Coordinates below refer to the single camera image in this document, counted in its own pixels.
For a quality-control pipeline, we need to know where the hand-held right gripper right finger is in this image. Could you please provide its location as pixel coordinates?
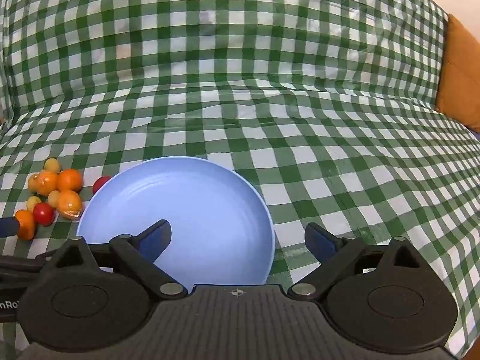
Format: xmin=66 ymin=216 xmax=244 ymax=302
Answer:
xmin=287 ymin=223 xmax=423 ymax=301

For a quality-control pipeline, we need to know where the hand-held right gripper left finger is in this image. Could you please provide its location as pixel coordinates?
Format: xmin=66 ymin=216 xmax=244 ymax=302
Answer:
xmin=52 ymin=219 xmax=189 ymax=301

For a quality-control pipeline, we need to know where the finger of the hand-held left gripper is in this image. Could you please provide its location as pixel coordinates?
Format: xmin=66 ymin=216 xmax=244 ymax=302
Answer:
xmin=0 ymin=217 xmax=20 ymax=236
xmin=0 ymin=253 xmax=55 ymax=272

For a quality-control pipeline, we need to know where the red cherry tomato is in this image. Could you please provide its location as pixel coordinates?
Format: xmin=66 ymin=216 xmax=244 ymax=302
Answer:
xmin=33 ymin=202 xmax=55 ymax=227
xmin=92 ymin=175 xmax=112 ymax=195

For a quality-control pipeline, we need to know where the blue plate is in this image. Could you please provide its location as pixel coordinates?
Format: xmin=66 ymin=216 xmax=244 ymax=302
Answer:
xmin=76 ymin=156 xmax=276 ymax=285

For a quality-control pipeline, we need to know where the green checked tablecloth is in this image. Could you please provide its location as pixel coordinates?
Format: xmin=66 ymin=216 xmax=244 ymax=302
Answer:
xmin=0 ymin=0 xmax=480 ymax=360

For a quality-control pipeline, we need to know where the orange cushion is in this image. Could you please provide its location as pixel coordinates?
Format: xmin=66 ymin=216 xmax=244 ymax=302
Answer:
xmin=435 ymin=14 xmax=480 ymax=133

